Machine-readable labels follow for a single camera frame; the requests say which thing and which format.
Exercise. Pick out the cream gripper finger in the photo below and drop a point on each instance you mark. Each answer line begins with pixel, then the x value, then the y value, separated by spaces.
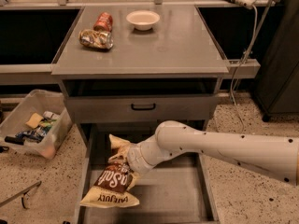
pixel 133 177

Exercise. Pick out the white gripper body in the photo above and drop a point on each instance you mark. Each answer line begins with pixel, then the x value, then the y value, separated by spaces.
pixel 135 158

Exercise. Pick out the brown sea salt chip bag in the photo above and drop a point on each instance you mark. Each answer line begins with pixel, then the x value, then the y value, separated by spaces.
pixel 110 188

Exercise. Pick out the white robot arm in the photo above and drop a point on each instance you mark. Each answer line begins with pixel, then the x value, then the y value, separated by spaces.
pixel 273 156

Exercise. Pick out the open grey middle drawer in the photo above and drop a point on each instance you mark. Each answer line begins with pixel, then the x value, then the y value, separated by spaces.
pixel 174 192

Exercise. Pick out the grey top drawer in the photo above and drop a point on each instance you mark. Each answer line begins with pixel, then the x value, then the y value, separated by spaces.
pixel 140 100

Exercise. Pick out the grey metal drawer cabinet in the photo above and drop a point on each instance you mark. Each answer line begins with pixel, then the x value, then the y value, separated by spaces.
pixel 178 46

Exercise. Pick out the clear plastic bin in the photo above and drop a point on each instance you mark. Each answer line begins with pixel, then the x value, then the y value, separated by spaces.
pixel 47 137

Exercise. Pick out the yellow sponge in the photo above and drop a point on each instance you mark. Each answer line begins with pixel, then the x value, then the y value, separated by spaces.
pixel 34 120

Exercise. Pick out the metal rod on floor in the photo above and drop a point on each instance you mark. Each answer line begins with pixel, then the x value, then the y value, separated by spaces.
pixel 21 194

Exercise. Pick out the crushed gold can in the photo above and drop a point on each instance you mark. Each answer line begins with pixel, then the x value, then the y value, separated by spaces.
pixel 95 39

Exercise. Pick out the black tool in bin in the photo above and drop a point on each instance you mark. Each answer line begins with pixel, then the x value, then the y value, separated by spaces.
pixel 14 140

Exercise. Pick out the white bowl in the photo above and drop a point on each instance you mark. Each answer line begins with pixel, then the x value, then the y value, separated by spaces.
pixel 143 20

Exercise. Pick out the dark cabinet at right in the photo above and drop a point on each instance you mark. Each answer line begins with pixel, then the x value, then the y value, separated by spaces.
pixel 276 89

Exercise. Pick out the black drawer handle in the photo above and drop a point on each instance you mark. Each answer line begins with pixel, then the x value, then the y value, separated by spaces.
pixel 146 107

